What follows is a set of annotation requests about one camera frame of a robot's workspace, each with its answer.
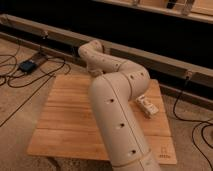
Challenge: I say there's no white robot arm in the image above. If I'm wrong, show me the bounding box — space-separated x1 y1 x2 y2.
78 40 162 171

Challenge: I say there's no wooden table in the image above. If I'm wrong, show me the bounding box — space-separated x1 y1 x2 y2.
27 74 177 166

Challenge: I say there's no blue power adapter box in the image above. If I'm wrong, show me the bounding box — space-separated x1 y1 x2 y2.
18 60 37 74

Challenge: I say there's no long wooden rail beam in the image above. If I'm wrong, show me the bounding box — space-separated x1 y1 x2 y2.
0 14 213 88

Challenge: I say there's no black floor cable right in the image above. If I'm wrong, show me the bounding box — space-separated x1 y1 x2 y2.
171 75 213 171

